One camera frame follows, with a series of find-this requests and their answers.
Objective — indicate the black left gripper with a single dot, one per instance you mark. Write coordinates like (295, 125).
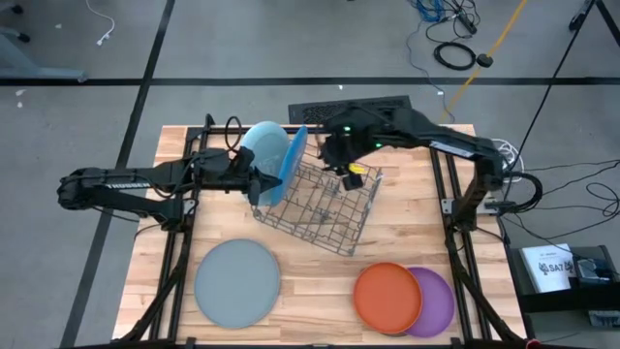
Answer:
(218, 172)

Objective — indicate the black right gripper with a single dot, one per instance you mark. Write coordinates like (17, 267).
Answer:
(341, 152)

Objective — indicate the light blue plate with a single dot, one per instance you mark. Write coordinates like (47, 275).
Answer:
(264, 143)

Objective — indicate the grey plate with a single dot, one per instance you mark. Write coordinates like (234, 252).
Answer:
(237, 283)

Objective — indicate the orange plate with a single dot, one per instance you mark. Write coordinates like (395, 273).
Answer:
(387, 298)

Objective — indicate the purple plate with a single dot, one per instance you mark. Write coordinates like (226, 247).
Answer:
(436, 303)

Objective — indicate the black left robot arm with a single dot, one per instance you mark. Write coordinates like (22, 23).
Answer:
(126, 181)

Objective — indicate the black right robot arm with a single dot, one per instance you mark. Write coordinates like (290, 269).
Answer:
(436, 138)

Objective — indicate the black floor vent grille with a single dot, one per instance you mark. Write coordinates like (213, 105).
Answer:
(310, 112)

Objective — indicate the black power strip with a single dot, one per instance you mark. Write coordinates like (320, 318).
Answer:
(467, 22)

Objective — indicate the white printed manual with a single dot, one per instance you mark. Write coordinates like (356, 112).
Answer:
(547, 266)

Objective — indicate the black cart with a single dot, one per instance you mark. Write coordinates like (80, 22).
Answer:
(557, 303)

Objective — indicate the grey furniture base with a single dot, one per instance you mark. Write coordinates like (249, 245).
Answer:
(43, 73)

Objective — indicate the grey electronic device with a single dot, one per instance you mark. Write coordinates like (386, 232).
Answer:
(593, 269)

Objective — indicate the black stand leg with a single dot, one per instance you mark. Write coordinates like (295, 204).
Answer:
(579, 17)

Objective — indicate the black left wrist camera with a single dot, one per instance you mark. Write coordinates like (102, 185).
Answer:
(244, 157)

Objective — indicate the black aluminium table frame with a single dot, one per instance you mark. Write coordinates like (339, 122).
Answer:
(198, 129)

